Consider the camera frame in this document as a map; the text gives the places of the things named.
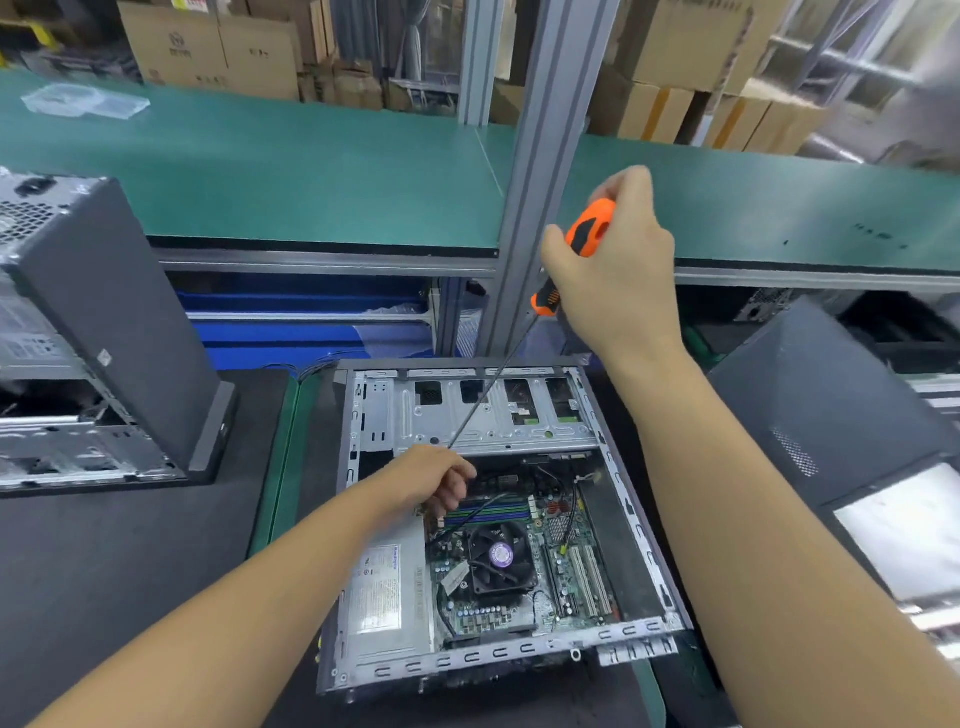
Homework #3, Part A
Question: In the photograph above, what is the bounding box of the person's right forearm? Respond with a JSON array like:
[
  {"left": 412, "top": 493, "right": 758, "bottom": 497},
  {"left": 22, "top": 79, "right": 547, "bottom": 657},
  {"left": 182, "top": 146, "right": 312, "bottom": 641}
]
[{"left": 607, "top": 348, "right": 960, "bottom": 728}]

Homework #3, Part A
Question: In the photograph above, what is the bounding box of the silver power supply unit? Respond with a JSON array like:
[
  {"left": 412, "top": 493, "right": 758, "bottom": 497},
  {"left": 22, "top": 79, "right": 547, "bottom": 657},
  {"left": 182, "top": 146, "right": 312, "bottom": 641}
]
[{"left": 333, "top": 517, "right": 429, "bottom": 662}]

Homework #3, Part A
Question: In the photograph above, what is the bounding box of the brown cardboard box black print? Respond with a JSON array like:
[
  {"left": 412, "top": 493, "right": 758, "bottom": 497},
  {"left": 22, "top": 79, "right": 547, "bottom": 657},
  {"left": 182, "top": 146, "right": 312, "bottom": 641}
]
[{"left": 117, "top": 0, "right": 305, "bottom": 104}]

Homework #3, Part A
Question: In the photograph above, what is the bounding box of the thin aluminium frame post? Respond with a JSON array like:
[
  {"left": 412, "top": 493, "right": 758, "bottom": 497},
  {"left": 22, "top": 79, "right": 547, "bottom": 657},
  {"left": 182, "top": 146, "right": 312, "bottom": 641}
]
[{"left": 457, "top": 0, "right": 509, "bottom": 129}]

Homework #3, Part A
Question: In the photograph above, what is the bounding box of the black CPU fan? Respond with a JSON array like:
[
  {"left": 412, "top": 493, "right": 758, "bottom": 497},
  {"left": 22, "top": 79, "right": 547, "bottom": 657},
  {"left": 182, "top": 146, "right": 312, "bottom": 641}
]
[{"left": 462, "top": 517, "right": 539, "bottom": 594}]

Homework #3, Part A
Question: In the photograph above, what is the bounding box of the green motherboard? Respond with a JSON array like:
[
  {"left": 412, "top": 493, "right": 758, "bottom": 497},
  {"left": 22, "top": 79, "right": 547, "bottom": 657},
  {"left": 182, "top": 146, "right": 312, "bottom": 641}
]
[{"left": 427, "top": 465, "right": 624, "bottom": 639}]

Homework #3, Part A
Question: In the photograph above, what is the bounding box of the orange-handled long tool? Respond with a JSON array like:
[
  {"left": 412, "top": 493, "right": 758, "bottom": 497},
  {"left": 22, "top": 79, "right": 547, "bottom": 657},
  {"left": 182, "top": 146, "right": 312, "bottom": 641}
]
[{"left": 444, "top": 198, "right": 620, "bottom": 452}]

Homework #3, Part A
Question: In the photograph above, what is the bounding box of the person's right hand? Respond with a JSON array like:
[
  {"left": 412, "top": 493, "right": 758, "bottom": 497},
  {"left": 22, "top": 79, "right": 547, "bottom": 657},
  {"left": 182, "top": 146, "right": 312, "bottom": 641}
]
[{"left": 540, "top": 165, "right": 689, "bottom": 377}]

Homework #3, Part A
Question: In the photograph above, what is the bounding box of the grey metal conveyor plate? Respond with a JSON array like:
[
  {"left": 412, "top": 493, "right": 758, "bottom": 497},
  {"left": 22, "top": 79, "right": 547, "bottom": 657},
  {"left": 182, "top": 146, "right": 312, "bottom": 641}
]
[{"left": 832, "top": 462, "right": 960, "bottom": 602}]

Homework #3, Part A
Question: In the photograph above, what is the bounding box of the person's left hand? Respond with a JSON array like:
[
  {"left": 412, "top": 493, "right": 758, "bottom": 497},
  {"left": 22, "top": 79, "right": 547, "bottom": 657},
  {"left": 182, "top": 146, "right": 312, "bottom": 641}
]
[{"left": 364, "top": 442, "right": 482, "bottom": 527}]

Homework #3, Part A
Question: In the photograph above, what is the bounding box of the clear plastic bag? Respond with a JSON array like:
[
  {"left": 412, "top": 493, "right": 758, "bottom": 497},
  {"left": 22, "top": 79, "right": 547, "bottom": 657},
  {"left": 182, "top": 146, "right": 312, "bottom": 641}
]
[{"left": 22, "top": 82, "right": 152, "bottom": 122}]

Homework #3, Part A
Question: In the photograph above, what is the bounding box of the thick aluminium frame post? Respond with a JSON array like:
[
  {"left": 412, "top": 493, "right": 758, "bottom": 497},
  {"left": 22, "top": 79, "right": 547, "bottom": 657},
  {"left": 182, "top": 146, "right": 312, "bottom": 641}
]
[{"left": 477, "top": 0, "right": 620, "bottom": 362}]

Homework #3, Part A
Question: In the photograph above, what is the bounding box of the silver computer case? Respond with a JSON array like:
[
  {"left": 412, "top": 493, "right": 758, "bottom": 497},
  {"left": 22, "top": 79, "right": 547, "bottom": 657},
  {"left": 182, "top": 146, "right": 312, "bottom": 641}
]
[{"left": 0, "top": 168, "right": 239, "bottom": 494}]

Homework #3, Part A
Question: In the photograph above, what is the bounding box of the person's left forearm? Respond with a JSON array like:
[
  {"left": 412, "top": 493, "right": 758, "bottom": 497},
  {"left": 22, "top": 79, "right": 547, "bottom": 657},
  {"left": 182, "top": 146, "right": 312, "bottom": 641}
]
[{"left": 30, "top": 492, "right": 437, "bottom": 728}]

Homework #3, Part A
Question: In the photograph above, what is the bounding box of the long green workbench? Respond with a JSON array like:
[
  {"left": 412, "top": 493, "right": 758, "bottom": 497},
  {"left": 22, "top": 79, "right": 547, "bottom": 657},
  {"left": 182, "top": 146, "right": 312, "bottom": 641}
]
[{"left": 0, "top": 67, "right": 960, "bottom": 290}]

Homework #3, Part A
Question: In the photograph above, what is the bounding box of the stack of brown cardboard boxes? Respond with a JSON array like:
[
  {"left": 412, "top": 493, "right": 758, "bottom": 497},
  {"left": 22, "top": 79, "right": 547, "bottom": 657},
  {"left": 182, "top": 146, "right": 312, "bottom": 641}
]
[{"left": 585, "top": 0, "right": 834, "bottom": 156}]

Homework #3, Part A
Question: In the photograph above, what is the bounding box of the dark grey computer case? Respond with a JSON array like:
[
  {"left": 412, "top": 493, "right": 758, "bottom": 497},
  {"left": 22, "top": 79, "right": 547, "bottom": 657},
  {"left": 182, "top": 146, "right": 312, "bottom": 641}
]
[{"left": 312, "top": 355, "right": 695, "bottom": 699}]

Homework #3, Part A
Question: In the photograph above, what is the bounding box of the blue plastic crate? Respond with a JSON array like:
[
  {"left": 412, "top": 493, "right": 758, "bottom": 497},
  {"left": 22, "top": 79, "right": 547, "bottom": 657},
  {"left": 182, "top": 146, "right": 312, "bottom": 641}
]
[{"left": 172, "top": 285, "right": 444, "bottom": 374}]

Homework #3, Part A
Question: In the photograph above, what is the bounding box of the aluminium conveyor frame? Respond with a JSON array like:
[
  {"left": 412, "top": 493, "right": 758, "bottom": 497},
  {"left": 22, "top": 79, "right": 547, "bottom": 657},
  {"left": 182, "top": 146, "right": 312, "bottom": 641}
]
[{"left": 897, "top": 375, "right": 960, "bottom": 662}]

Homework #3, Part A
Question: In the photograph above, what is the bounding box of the grey case side panel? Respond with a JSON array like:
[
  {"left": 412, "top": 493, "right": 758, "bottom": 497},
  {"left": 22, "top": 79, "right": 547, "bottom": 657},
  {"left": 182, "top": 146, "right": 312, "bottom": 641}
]
[{"left": 705, "top": 295, "right": 960, "bottom": 504}]

